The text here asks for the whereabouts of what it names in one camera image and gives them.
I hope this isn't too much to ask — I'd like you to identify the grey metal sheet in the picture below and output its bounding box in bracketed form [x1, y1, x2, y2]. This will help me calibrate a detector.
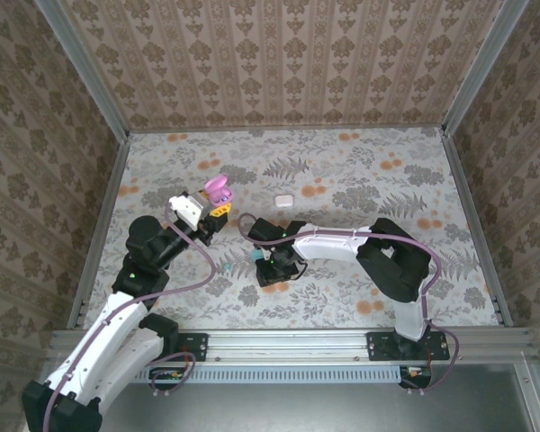
[98, 382, 540, 432]

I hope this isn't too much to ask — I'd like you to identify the aluminium frame side rail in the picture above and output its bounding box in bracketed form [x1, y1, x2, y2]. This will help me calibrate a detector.
[440, 130, 514, 328]
[67, 137, 131, 329]

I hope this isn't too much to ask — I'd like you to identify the aluminium extrusion beam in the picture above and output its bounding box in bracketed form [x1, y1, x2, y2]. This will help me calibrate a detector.
[49, 327, 533, 366]

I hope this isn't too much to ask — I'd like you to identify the floral tablecloth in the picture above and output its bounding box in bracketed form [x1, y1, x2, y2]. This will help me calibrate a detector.
[71, 127, 512, 332]

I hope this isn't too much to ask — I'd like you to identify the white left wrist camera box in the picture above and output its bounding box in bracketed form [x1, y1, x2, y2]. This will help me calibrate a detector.
[167, 190, 207, 231]

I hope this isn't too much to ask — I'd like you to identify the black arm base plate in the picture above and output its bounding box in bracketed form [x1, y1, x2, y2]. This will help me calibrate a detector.
[161, 331, 209, 364]
[365, 331, 451, 363]

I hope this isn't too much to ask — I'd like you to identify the slotted grey cable duct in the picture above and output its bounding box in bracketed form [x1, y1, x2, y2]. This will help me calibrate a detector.
[134, 364, 407, 385]

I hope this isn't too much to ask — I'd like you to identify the aluminium frame post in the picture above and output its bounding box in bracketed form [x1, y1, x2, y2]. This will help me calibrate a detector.
[31, 0, 131, 144]
[440, 0, 533, 136]

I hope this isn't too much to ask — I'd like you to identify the pink earbud charging case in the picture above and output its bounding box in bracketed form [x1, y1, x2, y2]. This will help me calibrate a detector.
[204, 175, 235, 206]

